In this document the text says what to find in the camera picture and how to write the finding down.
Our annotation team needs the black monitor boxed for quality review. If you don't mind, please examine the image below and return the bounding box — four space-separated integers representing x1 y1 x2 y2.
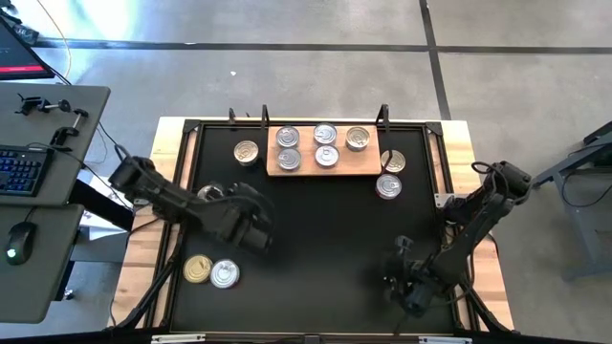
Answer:
0 17 55 81

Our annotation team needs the black backlit keyboard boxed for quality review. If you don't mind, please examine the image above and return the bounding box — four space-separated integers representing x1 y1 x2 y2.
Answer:
0 145 55 198

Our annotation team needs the blue tuna can silver lid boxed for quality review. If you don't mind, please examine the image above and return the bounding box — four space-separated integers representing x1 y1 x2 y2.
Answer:
375 173 404 201

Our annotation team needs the black table mat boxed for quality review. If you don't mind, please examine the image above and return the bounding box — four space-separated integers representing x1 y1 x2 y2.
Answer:
169 124 455 334

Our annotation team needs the blue tuna can gold lid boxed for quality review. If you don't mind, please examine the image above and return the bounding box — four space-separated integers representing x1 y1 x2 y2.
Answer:
182 253 213 285

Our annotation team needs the green tuna can gold lid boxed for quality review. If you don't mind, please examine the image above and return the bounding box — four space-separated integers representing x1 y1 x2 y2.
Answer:
381 149 407 175
232 140 260 167

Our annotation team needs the silver frame end plate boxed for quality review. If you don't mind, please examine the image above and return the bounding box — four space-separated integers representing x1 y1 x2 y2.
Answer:
150 333 207 344
418 335 473 344

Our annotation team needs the red tuna can silver lid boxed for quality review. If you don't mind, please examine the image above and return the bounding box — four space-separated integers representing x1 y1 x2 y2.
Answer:
209 258 241 290
196 183 226 202
313 121 339 147
314 143 341 169

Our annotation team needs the green tuna can silver lid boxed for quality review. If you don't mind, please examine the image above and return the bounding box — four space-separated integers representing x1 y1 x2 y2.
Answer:
274 124 301 149
276 146 303 172

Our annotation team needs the grey desk top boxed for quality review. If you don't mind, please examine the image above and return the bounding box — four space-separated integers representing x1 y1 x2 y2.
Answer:
0 81 112 207
0 204 85 325

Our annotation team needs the blue tuna can pale lid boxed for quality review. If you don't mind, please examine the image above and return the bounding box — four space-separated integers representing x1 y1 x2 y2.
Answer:
344 125 372 153

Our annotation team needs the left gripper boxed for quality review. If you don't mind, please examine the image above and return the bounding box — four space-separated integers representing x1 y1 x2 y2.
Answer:
222 183 276 254

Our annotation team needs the black desk clamp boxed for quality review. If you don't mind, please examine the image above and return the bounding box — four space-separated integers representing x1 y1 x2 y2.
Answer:
15 93 73 117
49 108 91 147

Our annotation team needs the yellow cable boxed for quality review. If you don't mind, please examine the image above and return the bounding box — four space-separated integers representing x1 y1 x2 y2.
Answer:
35 0 73 80

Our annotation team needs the black computer mouse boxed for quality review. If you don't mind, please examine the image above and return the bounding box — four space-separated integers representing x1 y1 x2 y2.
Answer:
3 222 37 267

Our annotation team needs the black desk leg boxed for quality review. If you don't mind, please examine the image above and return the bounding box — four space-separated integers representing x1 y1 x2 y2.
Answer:
68 179 136 234

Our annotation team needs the wooden shelf with black legs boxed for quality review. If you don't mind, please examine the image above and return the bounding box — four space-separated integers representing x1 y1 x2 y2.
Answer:
259 103 394 178

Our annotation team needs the white box under desk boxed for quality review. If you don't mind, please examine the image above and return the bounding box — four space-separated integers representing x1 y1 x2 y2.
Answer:
76 169 136 243

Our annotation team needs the dark grey desk frame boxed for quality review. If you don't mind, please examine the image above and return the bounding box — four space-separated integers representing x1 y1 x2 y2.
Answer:
527 119 612 283

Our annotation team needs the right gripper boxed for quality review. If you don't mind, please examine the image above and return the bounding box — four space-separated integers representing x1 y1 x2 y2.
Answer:
384 236 439 317

